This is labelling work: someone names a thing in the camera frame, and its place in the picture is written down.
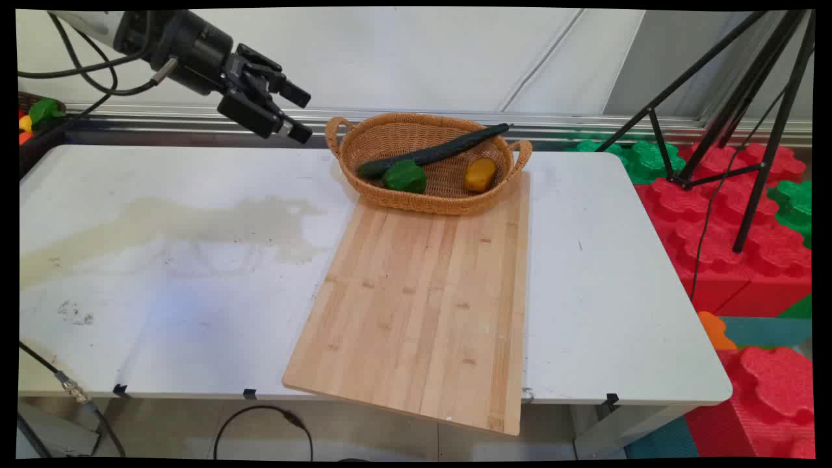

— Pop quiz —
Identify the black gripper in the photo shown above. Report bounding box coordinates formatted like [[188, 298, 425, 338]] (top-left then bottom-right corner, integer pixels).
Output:
[[151, 10, 314, 145]]

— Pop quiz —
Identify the long dark green cucumber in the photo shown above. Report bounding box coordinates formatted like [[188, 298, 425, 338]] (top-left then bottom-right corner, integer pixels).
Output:
[[357, 123, 514, 180]]

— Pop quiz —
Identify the green bell pepper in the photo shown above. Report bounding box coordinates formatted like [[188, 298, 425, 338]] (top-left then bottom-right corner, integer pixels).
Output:
[[382, 160, 428, 194]]

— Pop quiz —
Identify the green toy vegetable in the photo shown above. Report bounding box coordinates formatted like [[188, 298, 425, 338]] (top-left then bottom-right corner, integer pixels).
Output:
[[28, 97, 66, 128]]

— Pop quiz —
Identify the dark storage crate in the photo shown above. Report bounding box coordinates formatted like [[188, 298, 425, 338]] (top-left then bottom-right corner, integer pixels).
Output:
[[18, 91, 67, 177]]

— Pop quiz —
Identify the yellow bell pepper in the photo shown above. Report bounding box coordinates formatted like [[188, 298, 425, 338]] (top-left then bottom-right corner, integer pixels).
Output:
[[463, 157, 498, 193]]

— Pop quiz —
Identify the bamboo cutting board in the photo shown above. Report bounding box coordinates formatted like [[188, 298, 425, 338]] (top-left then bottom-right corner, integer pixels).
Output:
[[282, 170, 530, 437]]

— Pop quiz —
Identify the green foam block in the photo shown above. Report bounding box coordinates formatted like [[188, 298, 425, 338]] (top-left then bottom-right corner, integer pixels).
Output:
[[767, 180, 813, 249], [564, 133, 687, 185]]

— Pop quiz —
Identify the large red foam block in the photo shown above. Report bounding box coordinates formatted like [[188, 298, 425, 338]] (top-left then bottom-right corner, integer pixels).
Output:
[[634, 143, 813, 319]]

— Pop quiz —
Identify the white table leg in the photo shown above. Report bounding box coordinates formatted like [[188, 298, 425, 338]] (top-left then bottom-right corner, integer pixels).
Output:
[[572, 403, 691, 460]]

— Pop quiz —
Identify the orange foam piece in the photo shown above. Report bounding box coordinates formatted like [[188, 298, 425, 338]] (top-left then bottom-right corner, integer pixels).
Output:
[[697, 311, 739, 352]]

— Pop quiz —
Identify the teal cloth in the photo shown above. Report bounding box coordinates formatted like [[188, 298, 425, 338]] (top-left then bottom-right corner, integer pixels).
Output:
[[718, 317, 813, 349]]

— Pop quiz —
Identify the black cable with silver plug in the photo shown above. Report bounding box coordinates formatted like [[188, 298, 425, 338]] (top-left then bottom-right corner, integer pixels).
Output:
[[49, 13, 180, 97]]

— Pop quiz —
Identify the aluminium wall rail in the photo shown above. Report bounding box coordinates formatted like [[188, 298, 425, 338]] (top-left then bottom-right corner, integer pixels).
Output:
[[64, 103, 813, 148]]

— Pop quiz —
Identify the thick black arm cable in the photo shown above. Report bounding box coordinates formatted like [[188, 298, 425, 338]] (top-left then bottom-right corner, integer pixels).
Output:
[[18, 55, 141, 80]]

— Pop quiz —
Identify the woven wicker basket with handles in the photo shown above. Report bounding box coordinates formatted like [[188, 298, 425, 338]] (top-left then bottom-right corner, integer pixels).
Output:
[[325, 112, 534, 216]]

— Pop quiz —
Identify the black looped floor cable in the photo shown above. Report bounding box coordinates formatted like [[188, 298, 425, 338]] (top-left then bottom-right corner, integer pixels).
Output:
[[213, 405, 315, 462]]

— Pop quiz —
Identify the black cable with metal connector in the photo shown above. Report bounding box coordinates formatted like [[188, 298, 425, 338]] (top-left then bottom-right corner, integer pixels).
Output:
[[18, 341, 128, 458]]

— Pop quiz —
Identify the thin black tripod cable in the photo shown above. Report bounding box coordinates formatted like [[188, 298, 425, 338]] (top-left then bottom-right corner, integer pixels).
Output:
[[689, 84, 788, 304]]

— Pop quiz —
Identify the black camera tripod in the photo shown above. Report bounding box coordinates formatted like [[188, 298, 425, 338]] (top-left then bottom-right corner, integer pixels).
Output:
[[595, 10, 816, 254]]

